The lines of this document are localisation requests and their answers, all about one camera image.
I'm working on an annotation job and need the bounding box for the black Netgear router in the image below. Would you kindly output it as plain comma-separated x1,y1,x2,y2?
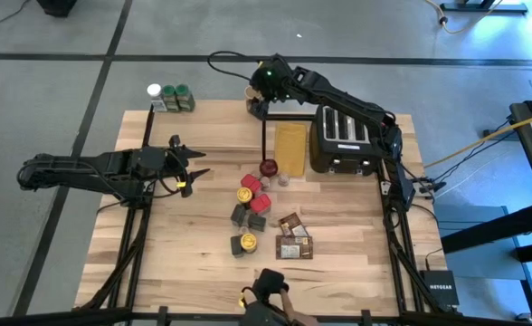
418,269,461,307

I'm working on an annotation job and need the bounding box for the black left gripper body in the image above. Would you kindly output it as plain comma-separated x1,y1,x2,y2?
129,145,181,191

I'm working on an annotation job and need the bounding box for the green black pepper tin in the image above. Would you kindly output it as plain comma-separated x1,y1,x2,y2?
229,204,248,227
246,213,268,233
229,235,244,259

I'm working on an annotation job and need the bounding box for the oregano glass jar green lid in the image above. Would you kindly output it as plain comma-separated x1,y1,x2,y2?
175,83,197,113

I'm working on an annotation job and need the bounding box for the black box on floor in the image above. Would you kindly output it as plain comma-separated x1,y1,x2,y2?
36,0,80,19

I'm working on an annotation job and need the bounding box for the yellow floor cord black plug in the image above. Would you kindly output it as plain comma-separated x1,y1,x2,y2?
423,0,505,35

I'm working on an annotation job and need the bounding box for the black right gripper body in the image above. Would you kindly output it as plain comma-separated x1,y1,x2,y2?
252,56,297,103

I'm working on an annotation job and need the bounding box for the black aluminium table frame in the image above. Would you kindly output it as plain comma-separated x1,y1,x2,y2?
73,106,464,326

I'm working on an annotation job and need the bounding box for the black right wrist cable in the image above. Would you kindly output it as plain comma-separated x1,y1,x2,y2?
206,50,267,83

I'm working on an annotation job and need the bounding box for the red lid patterned spice tin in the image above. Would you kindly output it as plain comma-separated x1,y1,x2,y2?
240,173,263,196
249,193,273,216

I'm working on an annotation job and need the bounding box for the yellow cloth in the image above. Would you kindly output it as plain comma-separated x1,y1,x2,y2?
273,122,309,178

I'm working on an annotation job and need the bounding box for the black toaster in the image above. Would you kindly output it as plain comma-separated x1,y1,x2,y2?
309,104,387,177

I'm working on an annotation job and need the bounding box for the yellow cable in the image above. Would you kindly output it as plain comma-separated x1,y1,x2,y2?
423,107,532,169

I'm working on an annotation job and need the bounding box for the person's forearm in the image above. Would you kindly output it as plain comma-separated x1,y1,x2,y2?
278,288,319,326

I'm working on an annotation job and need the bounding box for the brown lid dark spice jar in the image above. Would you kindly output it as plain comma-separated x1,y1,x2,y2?
243,84,261,110

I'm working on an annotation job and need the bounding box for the black floor stand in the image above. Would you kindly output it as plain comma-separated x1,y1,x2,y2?
438,0,528,14

